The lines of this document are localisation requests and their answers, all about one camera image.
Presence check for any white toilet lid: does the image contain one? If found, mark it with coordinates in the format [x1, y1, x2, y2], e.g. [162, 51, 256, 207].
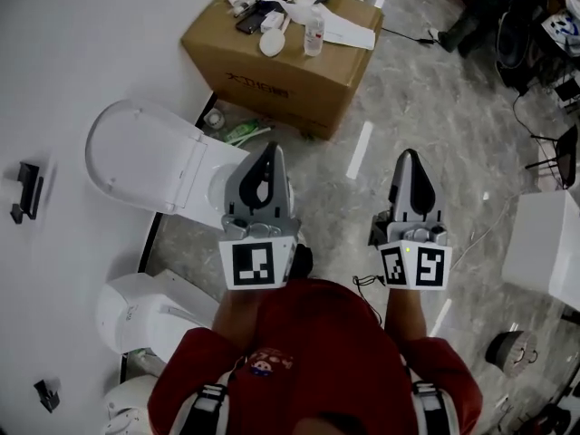
[84, 98, 210, 215]

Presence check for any person's red shirt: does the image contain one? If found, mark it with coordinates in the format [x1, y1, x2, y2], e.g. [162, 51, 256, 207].
[147, 278, 481, 435]

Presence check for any small white box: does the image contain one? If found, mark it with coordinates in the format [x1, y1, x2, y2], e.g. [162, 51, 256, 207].
[260, 11, 285, 34]

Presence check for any black white shoulder strap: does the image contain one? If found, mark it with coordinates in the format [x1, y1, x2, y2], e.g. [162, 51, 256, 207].
[183, 381, 232, 435]
[407, 378, 459, 435]

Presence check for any black gripper cord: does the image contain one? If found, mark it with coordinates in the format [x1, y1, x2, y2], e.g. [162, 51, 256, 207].
[352, 274, 386, 328]

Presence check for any black smartphone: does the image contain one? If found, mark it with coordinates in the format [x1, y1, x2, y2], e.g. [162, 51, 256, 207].
[234, 3, 269, 35]

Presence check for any white toilet bowl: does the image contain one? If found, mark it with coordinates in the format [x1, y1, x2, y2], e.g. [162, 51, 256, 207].
[206, 165, 227, 212]

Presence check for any clear plastic bottle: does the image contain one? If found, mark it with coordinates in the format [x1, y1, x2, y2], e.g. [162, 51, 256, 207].
[303, 9, 326, 57]

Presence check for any round woven basket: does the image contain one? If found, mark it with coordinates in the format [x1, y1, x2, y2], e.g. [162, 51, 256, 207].
[485, 330, 539, 377]

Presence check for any green bottle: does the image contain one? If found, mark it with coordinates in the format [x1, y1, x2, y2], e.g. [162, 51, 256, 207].
[224, 119, 262, 144]

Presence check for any white toilet with tank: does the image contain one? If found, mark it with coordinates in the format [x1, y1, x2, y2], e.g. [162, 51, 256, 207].
[94, 272, 221, 364]

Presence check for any large brown cardboard box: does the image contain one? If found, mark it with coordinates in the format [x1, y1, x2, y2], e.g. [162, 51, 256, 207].
[179, 0, 385, 141]

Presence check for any white floor cable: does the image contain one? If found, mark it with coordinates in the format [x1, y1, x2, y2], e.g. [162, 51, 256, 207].
[450, 192, 522, 271]

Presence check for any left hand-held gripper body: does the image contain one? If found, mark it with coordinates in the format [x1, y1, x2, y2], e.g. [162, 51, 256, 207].
[218, 215, 303, 292]

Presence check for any white paper sheet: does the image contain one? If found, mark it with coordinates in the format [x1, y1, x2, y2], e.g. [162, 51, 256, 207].
[316, 9, 377, 52]

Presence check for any black chair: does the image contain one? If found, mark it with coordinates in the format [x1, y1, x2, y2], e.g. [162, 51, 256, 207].
[525, 123, 580, 190]

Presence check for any person's left forearm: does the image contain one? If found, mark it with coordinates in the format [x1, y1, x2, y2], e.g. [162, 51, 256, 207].
[212, 287, 264, 348]

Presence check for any black wall-mounted holder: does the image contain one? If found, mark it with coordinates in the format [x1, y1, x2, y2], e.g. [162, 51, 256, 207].
[9, 161, 45, 225]
[34, 378, 63, 414]

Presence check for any round white pad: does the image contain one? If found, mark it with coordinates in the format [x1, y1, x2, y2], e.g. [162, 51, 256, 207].
[258, 14, 291, 57]

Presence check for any person's right forearm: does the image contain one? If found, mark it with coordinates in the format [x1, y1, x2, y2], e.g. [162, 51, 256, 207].
[383, 287, 430, 343]

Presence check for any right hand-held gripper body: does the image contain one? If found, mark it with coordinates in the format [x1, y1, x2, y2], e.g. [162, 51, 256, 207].
[368, 208, 453, 292]

